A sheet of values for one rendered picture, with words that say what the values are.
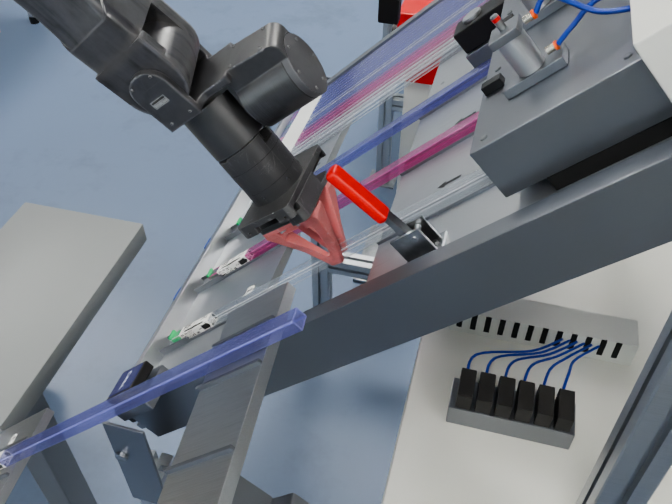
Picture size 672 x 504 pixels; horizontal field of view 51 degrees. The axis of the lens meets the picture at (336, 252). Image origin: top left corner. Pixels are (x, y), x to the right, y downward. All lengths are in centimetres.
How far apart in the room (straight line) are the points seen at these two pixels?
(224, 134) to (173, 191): 173
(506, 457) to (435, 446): 9
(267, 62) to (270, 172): 10
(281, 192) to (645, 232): 31
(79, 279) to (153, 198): 113
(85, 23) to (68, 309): 68
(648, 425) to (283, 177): 36
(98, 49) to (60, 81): 247
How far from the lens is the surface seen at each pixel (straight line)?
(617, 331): 107
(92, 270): 123
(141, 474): 90
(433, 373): 101
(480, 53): 84
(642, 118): 50
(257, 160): 63
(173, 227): 220
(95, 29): 58
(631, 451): 63
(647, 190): 49
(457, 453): 95
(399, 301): 58
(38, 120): 284
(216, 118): 62
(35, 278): 125
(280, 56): 58
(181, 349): 88
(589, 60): 52
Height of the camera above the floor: 143
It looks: 44 degrees down
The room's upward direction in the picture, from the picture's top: straight up
